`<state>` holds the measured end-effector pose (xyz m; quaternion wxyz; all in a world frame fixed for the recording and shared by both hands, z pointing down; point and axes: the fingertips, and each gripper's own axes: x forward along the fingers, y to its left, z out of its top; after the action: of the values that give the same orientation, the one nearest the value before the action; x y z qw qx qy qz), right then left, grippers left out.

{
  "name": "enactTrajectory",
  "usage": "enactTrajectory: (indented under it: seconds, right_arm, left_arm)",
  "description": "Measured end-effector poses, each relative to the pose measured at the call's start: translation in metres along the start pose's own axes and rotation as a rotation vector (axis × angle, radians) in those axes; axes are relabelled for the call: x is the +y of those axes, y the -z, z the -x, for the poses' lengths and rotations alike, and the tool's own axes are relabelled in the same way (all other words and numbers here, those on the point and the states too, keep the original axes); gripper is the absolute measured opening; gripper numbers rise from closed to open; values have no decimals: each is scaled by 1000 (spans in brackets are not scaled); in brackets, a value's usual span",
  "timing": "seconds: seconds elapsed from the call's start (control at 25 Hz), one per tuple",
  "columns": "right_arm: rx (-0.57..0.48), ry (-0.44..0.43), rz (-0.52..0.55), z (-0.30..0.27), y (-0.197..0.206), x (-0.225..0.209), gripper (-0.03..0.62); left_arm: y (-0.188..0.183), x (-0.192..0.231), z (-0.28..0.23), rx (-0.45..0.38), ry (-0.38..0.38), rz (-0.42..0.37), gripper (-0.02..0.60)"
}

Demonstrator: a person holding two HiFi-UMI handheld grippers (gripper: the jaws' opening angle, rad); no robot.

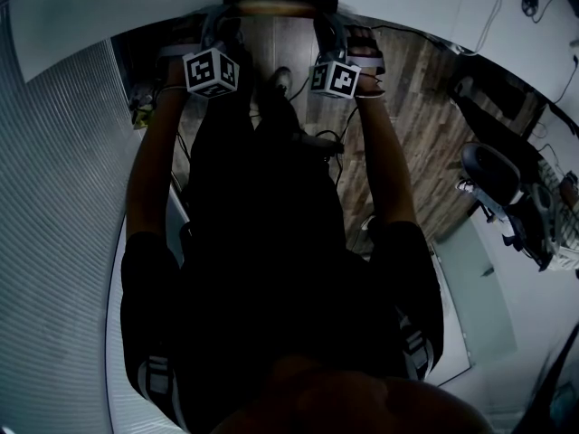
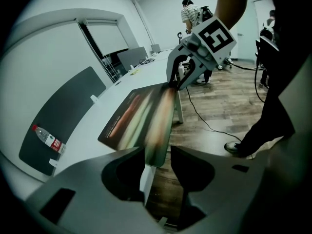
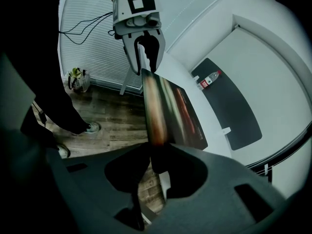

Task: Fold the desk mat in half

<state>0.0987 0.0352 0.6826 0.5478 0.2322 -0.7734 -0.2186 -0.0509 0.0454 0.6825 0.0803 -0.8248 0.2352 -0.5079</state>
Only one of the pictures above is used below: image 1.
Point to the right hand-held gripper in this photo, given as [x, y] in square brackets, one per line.
[335, 79]

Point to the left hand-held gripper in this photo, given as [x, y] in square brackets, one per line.
[210, 72]

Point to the person's left forearm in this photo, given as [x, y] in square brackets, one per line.
[149, 161]

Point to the person's right forearm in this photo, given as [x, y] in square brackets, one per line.
[389, 161]

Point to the person's right hand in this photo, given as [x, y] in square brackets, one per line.
[362, 41]

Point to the person's grey shoe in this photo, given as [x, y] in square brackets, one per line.
[282, 79]

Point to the yellow green crumpled bag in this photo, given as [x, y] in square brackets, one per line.
[141, 109]

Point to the black office chair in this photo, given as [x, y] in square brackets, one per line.
[490, 165]

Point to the person's torso in black clothing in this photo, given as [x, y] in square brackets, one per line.
[271, 251]

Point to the frosted glass panel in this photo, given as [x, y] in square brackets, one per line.
[475, 296]

